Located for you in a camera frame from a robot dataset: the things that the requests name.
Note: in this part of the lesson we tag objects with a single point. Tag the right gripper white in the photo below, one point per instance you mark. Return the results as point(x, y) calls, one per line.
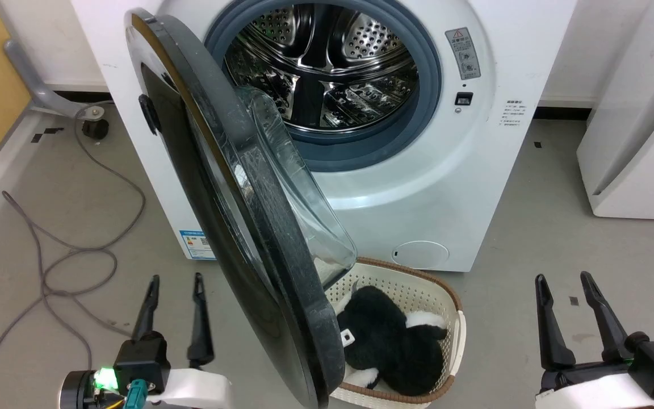
point(588, 389)

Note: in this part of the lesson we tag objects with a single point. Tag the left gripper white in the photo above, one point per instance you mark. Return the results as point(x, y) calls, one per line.
point(196, 389)

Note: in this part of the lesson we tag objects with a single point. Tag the black round washer door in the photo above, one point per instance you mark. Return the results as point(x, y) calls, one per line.
point(281, 255)

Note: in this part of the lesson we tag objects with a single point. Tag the white front-load washing machine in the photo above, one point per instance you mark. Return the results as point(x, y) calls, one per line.
point(446, 187)

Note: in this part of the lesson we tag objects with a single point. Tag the blue white energy label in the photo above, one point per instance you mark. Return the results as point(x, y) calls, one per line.
point(197, 244)

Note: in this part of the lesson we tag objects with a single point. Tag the cream laundry basket brown rim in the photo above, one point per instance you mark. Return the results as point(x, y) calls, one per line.
point(418, 289)

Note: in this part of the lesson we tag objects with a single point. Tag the round white filter cover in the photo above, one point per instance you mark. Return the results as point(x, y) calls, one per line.
point(420, 255)

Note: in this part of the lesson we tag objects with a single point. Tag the black and white plush toy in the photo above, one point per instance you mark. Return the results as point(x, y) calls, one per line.
point(395, 341)

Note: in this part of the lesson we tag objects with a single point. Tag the white appliance cabinet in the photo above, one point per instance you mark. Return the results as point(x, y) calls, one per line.
point(645, 142)

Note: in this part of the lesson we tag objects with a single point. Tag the small printed text label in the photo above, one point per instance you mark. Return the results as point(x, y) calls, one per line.
point(514, 113)

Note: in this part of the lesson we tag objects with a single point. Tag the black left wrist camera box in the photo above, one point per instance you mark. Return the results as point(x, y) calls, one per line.
point(142, 358)

